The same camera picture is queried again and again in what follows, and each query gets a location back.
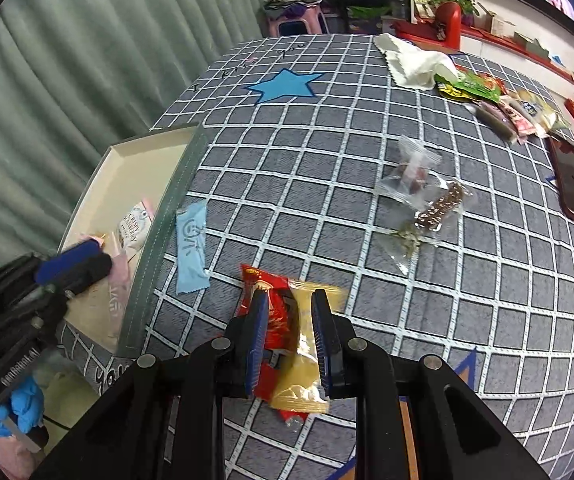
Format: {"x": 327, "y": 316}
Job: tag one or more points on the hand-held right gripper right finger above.
{"x": 320, "y": 342}

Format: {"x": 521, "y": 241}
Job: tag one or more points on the pink and red snack packet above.
{"x": 517, "y": 117}

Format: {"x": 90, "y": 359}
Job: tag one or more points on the grey checked blanket with stars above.
{"x": 317, "y": 160}

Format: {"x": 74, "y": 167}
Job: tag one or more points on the white printed snack packet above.
{"x": 134, "y": 227}

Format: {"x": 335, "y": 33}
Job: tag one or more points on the white and blue snack packet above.
{"x": 537, "y": 110}

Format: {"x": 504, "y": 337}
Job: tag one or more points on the clear packet with chocolate bar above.
{"x": 442, "y": 207}

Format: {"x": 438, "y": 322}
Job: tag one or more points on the green curtain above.
{"x": 92, "y": 60}

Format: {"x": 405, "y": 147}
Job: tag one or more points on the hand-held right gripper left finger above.
{"x": 257, "y": 342}

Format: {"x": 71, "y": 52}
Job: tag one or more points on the light blue snack packet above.
{"x": 191, "y": 250}

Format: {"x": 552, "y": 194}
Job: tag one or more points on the yellow snack packet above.
{"x": 303, "y": 355}

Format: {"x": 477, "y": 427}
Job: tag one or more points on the red rounded ornament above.
{"x": 449, "y": 22}

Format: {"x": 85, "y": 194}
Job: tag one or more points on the clear packet with red candy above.
{"x": 409, "y": 170}

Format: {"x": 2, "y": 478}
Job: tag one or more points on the green potted plant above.
{"x": 447, "y": 0}

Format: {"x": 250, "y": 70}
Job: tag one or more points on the cardboard box with green rim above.
{"x": 132, "y": 170}

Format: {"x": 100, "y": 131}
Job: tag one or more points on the person's left hand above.
{"x": 28, "y": 401}

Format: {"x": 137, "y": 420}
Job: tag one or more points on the purple plastic stool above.
{"x": 294, "y": 25}

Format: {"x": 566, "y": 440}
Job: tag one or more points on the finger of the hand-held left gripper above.
{"x": 89, "y": 272}
{"x": 67, "y": 261}

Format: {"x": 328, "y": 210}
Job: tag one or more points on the clear packet with green seeds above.
{"x": 404, "y": 242}

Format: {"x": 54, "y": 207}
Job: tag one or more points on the green snack packet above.
{"x": 469, "y": 87}

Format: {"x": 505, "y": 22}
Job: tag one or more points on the white cloth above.
{"x": 417, "y": 62}

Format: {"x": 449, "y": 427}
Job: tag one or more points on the dark brown snack packet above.
{"x": 496, "y": 119}

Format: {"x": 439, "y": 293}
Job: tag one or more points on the pile of folded clothes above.
{"x": 292, "y": 0}

